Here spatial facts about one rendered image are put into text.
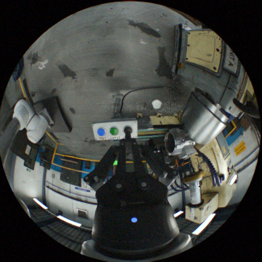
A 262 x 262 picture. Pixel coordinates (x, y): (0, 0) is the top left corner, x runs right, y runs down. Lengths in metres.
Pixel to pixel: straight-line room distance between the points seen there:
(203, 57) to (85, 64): 0.51
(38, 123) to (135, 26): 0.86
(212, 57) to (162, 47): 0.26
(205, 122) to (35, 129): 0.99
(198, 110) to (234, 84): 0.20
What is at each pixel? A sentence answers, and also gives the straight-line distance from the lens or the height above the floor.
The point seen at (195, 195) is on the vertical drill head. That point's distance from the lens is 0.64.
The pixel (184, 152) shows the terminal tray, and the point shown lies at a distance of 0.58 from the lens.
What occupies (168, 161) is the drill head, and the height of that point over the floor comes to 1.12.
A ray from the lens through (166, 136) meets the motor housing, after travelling 0.65.
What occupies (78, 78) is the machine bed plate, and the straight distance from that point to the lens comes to 0.51.
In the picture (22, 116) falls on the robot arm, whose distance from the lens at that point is 0.71.
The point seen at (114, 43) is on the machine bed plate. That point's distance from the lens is 0.45.
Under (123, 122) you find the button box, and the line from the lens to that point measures 0.27.
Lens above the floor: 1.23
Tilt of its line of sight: 36 degrees down
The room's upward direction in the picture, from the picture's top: 176 degrees clockwise
